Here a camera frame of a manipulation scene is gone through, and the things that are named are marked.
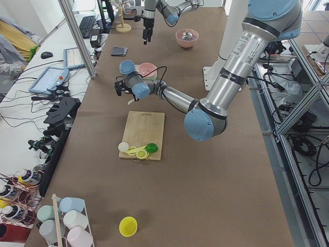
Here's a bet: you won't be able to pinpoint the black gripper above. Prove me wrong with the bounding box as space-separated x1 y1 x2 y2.
124 87 136 101
142 17 154 45

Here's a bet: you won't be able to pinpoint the small pink bowl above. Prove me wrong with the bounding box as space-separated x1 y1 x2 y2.
135 62 157 77

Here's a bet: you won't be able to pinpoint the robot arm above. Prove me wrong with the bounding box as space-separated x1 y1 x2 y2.
140 0 204 45
115 1 302 141

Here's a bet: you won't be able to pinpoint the large pink ice bowl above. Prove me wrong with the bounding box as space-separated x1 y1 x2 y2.
175 28 199 48

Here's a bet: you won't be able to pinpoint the wooden mug tree stand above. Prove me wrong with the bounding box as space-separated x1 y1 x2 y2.
111 0 131 33

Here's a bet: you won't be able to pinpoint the stacked green bowls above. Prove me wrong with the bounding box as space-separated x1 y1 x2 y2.
144 73 157 80

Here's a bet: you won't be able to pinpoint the folded grey cloth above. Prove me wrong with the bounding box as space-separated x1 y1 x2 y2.
111 46 128 57

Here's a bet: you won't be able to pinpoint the metal scoop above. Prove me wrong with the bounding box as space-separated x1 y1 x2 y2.
180 31 195 42

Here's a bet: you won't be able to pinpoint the bamboo cutting board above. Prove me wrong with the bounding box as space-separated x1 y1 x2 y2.
122 111 165 161

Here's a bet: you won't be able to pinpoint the black power adapter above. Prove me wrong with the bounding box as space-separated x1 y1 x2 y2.
89 29 102 48

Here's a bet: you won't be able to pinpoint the white toy steamed bun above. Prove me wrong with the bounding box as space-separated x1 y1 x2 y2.
118 142 129 152

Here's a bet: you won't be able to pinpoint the lemon slice under knife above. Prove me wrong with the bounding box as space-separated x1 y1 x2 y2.
126 146 137 155

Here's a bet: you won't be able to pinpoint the black keyboard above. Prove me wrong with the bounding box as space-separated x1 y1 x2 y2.
79 15 96 39

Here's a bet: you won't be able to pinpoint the yellow plastic knife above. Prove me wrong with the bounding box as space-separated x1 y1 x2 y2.
126 146 146 156

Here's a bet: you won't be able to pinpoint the green lime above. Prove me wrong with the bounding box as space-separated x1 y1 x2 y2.
145 143 159 153

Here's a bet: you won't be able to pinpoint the black tool holder stand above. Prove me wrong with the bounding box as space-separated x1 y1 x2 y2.
28 97 81 197

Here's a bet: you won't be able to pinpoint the blue teach pendant tablet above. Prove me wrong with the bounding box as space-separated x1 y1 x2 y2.
28 67 69 95

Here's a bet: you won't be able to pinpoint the black computer mouse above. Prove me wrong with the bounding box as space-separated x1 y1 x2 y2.
40 51 53 59

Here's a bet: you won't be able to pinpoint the person in yellow shirt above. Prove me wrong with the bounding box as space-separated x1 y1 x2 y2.
1 15 43 80

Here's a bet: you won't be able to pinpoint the blue cup on rack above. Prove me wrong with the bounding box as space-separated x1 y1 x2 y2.
59 197 84 213

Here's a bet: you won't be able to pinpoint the yellow plastic cup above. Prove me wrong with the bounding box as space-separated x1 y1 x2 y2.
119 216 138 237

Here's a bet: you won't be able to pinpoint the white cup on rack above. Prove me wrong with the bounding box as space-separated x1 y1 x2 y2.
63 210 88 229

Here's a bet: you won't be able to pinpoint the green cup on rack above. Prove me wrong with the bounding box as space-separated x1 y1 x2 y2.
36 205 55 222

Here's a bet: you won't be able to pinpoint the wooden rack stick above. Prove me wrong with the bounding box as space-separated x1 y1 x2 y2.
51 194 63 247

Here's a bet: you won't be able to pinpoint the pink cup on rack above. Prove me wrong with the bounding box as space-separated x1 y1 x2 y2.
67 226 93 247

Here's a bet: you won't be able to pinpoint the paint bottle middle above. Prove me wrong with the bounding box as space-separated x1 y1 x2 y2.
1 184 20 201

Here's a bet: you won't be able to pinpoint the grey cup on rack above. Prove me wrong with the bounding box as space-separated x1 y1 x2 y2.
39 219 58 243

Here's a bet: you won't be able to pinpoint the paint bottle lower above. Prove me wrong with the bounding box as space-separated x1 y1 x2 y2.
2 205 27 221

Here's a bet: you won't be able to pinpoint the red container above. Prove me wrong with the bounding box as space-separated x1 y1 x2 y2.
1 223 31 243

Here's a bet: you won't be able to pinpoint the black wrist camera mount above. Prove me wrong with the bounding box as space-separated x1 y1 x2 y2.
114 76 129 96

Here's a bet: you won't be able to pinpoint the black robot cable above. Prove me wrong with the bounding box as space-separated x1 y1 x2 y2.
140 66 168 90

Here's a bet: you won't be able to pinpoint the aluminium frame post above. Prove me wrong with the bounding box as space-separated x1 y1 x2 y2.
58 0 97 79

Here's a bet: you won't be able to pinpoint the white wire cup rack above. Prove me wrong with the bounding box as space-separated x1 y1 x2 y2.
37 197 95 246

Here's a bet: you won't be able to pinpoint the copper wire basket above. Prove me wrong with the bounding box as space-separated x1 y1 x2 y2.
1 169 43 227

